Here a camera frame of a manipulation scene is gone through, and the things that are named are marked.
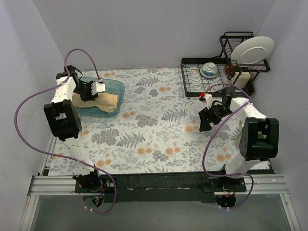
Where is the teal plastic basin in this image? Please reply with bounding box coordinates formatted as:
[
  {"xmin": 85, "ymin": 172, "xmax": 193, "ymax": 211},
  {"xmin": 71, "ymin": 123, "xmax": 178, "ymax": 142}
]
[{"xmin": 72, "ymin": 79, "xmax": 125, "ymax": 118}]

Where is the pale yellow t shirt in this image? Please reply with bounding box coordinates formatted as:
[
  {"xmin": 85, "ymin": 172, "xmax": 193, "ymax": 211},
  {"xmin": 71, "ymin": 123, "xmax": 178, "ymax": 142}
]
[{"xmin": 72, "ymin": 93, "xmax": 120, "ymax": 113}]

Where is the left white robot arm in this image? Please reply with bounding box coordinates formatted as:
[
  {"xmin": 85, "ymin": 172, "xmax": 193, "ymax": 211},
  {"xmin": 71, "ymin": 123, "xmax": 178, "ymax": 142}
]
[{"xmin": 44, "ymin": 65, "xmax": 103, "ymax": 193}]

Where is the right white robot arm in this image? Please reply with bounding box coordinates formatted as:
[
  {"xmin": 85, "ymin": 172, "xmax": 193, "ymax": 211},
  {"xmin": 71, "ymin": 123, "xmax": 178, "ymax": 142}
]
[{"xmin": 199, "ymin": 94, "xmax": 279, "ymax": 191}]

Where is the blue patterned white bowl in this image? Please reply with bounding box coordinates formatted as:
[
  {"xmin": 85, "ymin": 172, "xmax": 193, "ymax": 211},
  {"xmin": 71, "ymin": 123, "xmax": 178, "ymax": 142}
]
[{"xmin": 200, "ymin": 62, "xmax": 218, "ymax": 79}]

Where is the cream ceramic cup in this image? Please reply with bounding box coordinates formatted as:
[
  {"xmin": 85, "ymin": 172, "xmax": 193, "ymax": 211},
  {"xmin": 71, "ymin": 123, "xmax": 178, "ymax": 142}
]
[{"xmin": 231, "ymin": 72, "xmax": 251, "ymax": 89}]

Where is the red mug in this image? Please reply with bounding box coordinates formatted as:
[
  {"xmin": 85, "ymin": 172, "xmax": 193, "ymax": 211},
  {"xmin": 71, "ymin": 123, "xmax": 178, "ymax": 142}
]
[{"xmin": 224, "ymin": 62, "xmax": 238, "ymax": 76}]

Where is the floral table mat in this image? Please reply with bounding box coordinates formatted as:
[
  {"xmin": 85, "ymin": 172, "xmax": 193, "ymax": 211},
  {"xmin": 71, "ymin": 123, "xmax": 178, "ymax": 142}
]
[{"xmin": 49, "ymin": 67, "xmax": 270, "ymax": 174}]

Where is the white ceramic plate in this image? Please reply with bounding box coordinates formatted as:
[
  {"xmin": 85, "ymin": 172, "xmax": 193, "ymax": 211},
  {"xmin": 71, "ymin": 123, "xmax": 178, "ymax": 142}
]
[{"xmin": 230, "ymin": 36, "xmax": 275, "ymax": 65}]

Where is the black base bar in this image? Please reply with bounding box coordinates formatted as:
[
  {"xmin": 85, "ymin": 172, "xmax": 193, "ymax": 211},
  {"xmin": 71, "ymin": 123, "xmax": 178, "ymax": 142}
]
[{"xmin": 73, "ymin": 171, "xmax": 246, "ymax": 203}]

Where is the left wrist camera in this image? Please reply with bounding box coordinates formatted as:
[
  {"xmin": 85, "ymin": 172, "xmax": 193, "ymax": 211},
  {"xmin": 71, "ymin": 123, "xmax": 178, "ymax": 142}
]
[{"xmin": 92, "ymin": 78, "xmax": 106, "ymax": 95}]

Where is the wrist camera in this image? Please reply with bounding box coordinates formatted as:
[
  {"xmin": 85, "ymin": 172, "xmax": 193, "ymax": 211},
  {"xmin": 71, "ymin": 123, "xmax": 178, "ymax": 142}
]
[
  {"xmin": 199, "ymin": 92, "xmax": 213, "ymax": 109},
  {"xmin": 92, "ymin": 78, "xmax": 106, "ymax": 95}
]

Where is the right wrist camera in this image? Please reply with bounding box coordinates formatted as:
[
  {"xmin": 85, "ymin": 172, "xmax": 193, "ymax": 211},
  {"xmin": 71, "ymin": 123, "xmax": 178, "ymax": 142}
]
[{"xmin": 199, "ymin": 92, "xmax": 213, "ymax": 109}]

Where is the black wire dish rack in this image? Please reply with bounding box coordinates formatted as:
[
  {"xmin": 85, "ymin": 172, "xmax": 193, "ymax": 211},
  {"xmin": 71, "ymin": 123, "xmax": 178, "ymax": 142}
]
[{"xmin": 180, "ymin": 31, "xmax": 270, "ymax": 98}]

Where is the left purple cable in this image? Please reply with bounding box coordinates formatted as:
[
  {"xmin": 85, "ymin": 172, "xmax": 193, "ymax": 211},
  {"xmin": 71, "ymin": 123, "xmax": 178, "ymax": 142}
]
[{"xmin": 14, "ymin": 49, "xmax": 118, "ymax": 214}]

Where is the aluminium frame rail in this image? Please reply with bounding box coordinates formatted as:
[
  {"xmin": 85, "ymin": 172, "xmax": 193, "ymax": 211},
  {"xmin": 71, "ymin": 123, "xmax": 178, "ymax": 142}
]
[{"xmin": 20, "ymin": 174, "xmax": 301, "ymax": 231}]

